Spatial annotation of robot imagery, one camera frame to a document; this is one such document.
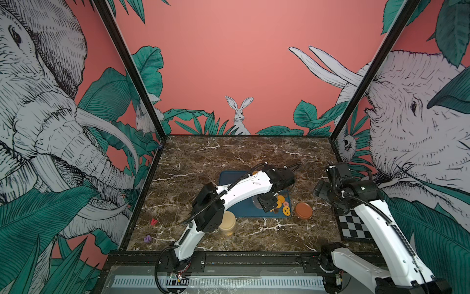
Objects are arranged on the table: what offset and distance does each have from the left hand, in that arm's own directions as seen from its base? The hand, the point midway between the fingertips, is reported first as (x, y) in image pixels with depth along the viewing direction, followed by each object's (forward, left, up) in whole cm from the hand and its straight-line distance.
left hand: (262, 197), depth 82 cm
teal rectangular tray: (-5, +8, -2) cm, 9 cm away
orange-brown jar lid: (-3, -21, -10) cm, 24 cm away
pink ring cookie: (+1, -13, -10) cm, 16 cm away
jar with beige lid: (-11, +16, -2) cm, 19 cm away
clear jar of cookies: (-4, +4, +4) cm, 7 cm away
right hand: (-2, -24, +9) cm, 26 cm away
